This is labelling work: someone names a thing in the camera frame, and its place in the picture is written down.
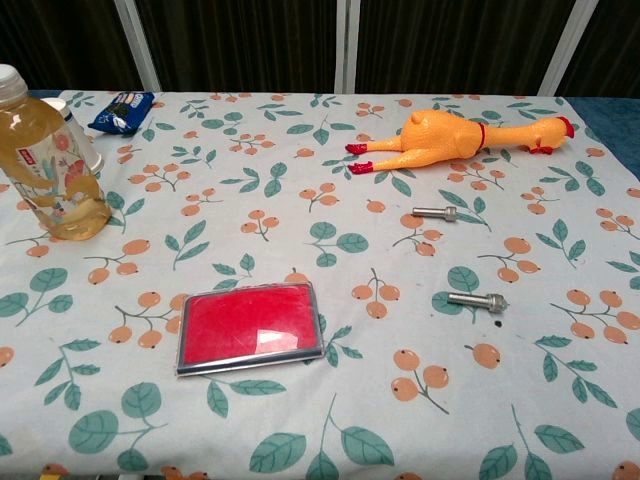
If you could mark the silver metal bolt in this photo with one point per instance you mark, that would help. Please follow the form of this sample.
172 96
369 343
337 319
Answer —
434 214
475 301

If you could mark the floral leaf print tablecloth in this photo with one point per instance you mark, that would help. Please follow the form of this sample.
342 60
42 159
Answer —
300 240

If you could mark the red pad in clear case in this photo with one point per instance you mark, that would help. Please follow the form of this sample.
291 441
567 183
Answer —
250 325

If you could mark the yellow rubber chicken toy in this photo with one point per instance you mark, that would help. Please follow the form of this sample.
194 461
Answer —
440 137

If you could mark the dark pleated screen panel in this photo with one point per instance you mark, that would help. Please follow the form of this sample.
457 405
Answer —
240 45
450 45
615 45
60 40

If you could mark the blue cookie packet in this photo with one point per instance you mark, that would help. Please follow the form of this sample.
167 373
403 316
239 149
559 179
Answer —
120 112

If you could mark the white paper cup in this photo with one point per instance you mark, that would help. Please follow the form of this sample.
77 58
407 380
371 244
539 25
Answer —
82 142

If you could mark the tea bottle with white cap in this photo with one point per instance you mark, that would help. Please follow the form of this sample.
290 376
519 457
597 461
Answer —
50 165

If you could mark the white metal screen post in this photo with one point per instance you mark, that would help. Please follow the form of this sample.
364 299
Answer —
567 47
346 45
140 45

